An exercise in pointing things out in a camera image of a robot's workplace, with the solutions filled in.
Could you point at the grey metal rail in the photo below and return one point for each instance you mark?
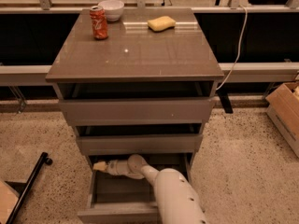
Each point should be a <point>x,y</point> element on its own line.
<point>35,75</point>

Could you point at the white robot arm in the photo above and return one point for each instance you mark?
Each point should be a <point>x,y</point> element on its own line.
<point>177,201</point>

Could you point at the cardboard box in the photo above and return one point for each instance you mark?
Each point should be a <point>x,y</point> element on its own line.
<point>283,110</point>

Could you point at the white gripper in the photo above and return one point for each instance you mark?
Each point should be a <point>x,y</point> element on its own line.
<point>113,167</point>

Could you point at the grey middle drawer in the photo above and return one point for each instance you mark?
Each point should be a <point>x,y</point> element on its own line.
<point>141,139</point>

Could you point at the yellow sponge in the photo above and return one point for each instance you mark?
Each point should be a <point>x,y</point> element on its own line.
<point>161,24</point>

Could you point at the red soda can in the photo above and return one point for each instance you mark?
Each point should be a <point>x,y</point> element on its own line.
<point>99,22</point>

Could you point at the wooden board corner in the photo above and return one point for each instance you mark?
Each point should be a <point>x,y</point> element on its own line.
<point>8,199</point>

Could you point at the grey drawer cabinet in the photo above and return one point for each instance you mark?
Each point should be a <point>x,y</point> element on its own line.
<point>133,53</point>

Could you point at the grey bottom drawer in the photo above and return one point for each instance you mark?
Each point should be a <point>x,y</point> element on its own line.
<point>115,199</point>

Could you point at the grey top drawer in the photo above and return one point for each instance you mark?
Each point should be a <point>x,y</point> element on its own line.
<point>146,103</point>

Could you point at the grey drawer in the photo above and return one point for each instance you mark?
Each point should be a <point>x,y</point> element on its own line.
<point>146,103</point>
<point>115,199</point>
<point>141,139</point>

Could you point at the white ceramic bowl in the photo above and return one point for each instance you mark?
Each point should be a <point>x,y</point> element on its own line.
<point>113,9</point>

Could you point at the black metal bar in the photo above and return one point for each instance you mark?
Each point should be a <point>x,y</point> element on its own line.
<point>22,189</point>

